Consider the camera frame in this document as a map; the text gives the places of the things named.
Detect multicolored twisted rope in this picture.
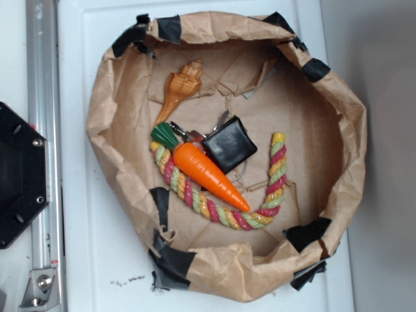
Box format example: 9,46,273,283
149,131,288,231

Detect metal corner bracket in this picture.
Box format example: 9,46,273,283
18,268,60,311

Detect aluminium frame rail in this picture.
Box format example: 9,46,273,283
25,1,68,311

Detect brown paper bag bin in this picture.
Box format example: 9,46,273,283
86,12,367,302

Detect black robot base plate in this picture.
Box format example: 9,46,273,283
0,102,48,250

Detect orange plastic toy carrot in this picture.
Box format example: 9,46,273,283
151,122,250,213

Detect white plastic tray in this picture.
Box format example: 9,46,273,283
57,1,354,311

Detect black leather wallet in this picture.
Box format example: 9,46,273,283
202,116,257,174

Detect orange plastic conch shell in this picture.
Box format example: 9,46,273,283
154,59,202,127

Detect metal keys with ring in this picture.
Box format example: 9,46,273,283
170,110,248,182

